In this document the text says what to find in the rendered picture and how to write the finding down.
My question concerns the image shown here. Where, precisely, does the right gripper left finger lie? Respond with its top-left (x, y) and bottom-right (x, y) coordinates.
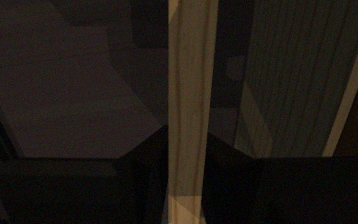
top-left (0, 125), bottom-right (168, 224)

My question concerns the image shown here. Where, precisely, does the wooden maze box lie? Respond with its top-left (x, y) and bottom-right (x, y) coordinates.
top-left (168, 0), bottom-right (358, 224)

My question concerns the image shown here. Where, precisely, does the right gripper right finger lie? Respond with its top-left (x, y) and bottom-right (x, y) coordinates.
top-left (201, 132), bottom-right (358, 224)

